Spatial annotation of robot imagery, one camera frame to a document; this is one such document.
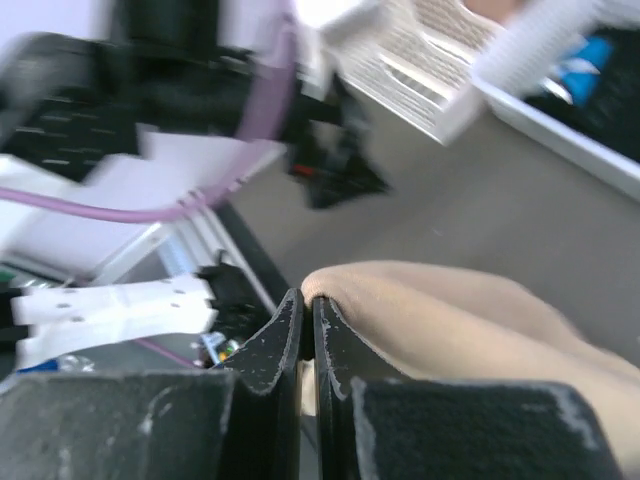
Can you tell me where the blue white t shirt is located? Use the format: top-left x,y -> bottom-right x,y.
540,36 -> 614,106

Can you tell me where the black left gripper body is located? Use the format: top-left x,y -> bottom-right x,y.
281,74 -> 389,210

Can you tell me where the beige t shirt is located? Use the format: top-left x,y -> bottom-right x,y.
297,259 -> 640,416

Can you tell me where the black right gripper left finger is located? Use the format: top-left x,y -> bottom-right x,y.
219,289 -> 304,480

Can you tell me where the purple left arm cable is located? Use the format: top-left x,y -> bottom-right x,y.
0,9 -> 301,371

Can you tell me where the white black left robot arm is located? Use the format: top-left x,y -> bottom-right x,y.
1,1 -> 388,209

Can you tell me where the grey slotted cable duct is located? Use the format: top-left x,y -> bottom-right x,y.
153,209 -> 244,276

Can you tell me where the white plastic laundry basket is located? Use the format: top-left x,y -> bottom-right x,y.
471,1 -> 639,199

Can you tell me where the white mesh file organizer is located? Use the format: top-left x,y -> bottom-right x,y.
295,0 -> 501,144

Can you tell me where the brown paper folder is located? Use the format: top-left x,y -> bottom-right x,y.
463,0 -> 528,24

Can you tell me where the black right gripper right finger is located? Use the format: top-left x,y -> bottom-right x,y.
311,297 -> 405,479

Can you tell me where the black t shirt in basket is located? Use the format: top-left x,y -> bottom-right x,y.
525,27 -> 639,162

